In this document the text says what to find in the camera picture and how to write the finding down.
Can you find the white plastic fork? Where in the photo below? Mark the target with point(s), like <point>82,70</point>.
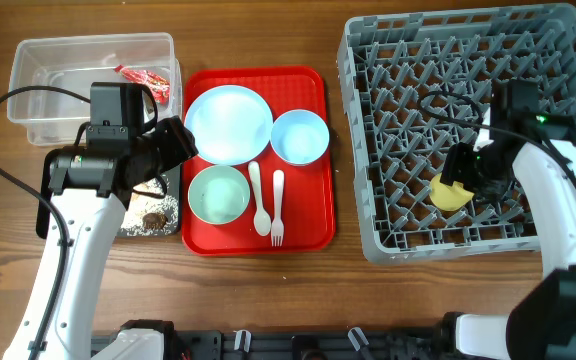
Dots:
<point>277,226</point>

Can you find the light blue bowl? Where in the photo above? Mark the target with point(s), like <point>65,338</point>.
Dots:
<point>299,137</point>

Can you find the black food waste tray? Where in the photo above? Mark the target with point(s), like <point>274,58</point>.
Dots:
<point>43,214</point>

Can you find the light blue plate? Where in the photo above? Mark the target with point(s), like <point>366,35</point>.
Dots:
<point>231,124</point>

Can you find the clear plastic waste bin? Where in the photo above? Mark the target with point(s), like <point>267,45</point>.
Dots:
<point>74,63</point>

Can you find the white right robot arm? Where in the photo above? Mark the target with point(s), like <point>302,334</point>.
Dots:
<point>538,153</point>

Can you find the red plastic tray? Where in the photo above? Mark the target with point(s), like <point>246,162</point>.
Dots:
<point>308,210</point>

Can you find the mint green bowl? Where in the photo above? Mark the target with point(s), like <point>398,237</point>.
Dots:
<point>218,195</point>

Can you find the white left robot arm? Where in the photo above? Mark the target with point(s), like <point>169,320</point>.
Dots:
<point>89,188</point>

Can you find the yellow plastic cup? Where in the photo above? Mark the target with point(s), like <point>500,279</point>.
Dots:
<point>448,197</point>

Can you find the brown food scrap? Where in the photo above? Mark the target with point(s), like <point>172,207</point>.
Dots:
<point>154,221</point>

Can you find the white plastic spoon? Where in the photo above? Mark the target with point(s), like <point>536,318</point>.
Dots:
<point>261,219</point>

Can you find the spilled white rice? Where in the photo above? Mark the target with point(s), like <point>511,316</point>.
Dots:
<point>141,205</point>

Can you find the grey plastic dishwasher rack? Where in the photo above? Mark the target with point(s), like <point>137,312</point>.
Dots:
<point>396,73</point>

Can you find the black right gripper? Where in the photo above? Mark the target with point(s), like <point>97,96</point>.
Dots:
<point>455,169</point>

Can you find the red snack wrapper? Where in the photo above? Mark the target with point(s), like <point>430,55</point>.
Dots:
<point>158,85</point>

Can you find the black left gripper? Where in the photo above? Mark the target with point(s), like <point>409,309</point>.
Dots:
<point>179,139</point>

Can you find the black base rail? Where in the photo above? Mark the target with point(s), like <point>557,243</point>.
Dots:
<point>318,344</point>

